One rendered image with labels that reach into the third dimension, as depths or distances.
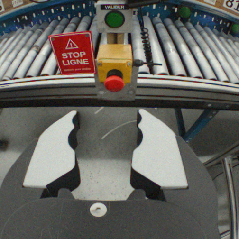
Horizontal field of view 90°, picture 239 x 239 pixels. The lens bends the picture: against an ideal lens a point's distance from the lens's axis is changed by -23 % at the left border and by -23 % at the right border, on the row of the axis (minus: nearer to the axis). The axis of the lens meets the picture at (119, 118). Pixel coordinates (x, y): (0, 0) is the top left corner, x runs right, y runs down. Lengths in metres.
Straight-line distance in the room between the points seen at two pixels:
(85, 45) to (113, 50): 0.07
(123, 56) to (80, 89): 0.21
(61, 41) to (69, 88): 0.18
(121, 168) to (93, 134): 0.34
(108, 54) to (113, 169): 0.88
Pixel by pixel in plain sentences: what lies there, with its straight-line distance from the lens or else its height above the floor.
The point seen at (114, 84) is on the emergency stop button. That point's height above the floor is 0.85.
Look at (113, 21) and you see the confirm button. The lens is 0.30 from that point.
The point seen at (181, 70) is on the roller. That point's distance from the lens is 0.53.
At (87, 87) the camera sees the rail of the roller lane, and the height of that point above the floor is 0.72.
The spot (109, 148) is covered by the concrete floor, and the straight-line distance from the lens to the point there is 1.13.
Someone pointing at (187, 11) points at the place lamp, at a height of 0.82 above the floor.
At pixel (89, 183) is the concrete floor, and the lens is 1.09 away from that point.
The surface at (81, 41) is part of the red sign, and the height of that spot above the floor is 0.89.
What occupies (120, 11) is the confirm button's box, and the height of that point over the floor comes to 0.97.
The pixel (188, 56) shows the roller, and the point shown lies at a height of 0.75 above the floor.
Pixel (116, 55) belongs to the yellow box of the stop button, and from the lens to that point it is 0.32.
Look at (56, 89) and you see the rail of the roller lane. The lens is 0.51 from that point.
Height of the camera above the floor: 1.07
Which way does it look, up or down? 59 degrees down
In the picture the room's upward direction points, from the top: 1 degrees clockwise
